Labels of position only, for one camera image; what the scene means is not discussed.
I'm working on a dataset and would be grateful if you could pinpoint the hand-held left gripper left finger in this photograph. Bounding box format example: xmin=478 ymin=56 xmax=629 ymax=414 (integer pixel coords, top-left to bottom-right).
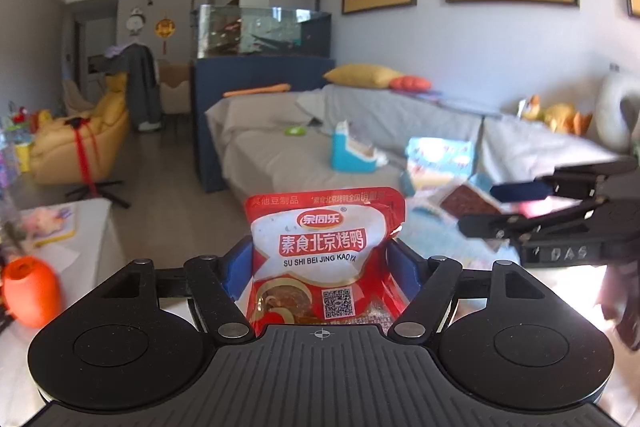
xmin=96 ymin=237 xmax=256 ymax=341

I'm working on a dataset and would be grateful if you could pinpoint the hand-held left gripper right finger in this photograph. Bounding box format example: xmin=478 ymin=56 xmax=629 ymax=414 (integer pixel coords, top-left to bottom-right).
xmin=386 ymin=237 xmax=549 ymax=341

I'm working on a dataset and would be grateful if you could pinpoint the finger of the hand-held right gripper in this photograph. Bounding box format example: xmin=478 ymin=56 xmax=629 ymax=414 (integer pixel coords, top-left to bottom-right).
xmin=489 ymin=158 xmax=640 ymax=204
xmin=457 ymin=198 xmax=610 ymax=241

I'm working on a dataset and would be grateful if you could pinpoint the red snack packet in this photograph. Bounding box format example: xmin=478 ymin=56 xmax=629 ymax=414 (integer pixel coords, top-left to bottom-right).
xmin=243 ymin=186 xmax=407 ymax=339

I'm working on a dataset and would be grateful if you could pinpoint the person's right forearm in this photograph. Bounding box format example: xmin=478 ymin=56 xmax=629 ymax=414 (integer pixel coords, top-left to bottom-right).
xmin=599 ymin=261 xmax=640 ymax=354

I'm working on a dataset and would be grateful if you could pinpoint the orange plush toy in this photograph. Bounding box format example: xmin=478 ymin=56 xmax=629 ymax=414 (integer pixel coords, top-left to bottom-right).
xmin=516 ymin=95 xmax=594 ymax=136

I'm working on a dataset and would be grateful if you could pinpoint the colourful picture book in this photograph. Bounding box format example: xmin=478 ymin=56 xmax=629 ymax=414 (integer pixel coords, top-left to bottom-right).
xmin=404 ymin=136 xmax=477 ymax=192

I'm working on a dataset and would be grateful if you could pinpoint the grey covered sofa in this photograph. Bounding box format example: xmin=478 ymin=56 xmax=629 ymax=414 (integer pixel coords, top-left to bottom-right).
xmin=204 ymin=83 xmax=640 ymax=268

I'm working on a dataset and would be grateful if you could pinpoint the blue toy box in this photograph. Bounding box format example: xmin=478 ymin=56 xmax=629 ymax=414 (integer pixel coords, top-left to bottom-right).
xmin=330 ymin=120 xmax=389 ymax=174

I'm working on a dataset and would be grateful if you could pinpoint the orange cushion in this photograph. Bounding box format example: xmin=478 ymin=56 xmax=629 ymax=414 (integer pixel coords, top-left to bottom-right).
xmin=388 ymin=75 xmax=433 ymax=91

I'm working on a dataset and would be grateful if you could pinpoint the white side table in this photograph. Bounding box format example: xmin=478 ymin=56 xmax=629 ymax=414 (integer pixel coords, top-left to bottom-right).
xmin=0 ymin=198 xmax=127 ymax=308

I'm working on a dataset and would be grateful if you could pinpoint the long orange toy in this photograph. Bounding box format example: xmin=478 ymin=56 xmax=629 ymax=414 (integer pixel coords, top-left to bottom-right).
xmin=222 ymin=82 xmax=292 ymax=99

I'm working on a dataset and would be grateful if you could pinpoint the beige chair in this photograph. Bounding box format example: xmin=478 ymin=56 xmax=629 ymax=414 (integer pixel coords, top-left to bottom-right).
xmin=157 ymin=61 xmax=194 ymax=116

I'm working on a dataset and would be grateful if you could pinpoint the yellow cushion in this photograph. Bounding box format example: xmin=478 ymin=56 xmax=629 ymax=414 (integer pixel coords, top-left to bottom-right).
xmin=322 ymin=64 xmax=407 ymax=90

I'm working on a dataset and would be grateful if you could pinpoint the yellow armchair with red ribbon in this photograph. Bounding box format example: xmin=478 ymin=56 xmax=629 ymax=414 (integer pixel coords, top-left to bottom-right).
xmin=29 ymin=73 xmax=132 ymax=208

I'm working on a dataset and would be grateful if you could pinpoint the pink plush toy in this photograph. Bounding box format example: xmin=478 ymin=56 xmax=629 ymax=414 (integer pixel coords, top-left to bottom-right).
xmin=26 ymin=208 xmax=57 ymax=234

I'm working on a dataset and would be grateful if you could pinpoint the grey coat on rack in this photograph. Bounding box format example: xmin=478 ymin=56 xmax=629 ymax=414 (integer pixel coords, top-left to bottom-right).
xmin=104 ymin=41 xmax=164 ymax=131

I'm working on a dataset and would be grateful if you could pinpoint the orange round container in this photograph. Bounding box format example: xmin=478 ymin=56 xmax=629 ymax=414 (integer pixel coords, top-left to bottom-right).
xmin=2 ymin=256 xmax=64 ymax=329

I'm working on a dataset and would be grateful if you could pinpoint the glass fish tank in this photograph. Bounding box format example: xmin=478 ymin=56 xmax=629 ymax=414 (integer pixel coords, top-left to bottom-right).
xmin=191 ymin=0 xmax=334 ymax=60

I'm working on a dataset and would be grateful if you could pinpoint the red hanging decoration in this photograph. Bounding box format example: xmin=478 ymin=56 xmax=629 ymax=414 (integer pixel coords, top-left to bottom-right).
xmin=153 ymin=13 xmax=177 ymax=56

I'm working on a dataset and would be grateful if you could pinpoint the group of colourful toy bottles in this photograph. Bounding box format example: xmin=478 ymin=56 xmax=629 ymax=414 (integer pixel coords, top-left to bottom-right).
xmin=0 ymin=103 xmax=38 ymax=190

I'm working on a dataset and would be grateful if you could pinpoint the white ring pillow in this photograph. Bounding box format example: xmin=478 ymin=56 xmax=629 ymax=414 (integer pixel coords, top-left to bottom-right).
xmin=592 ymin=68 xmax=640 ymax=154

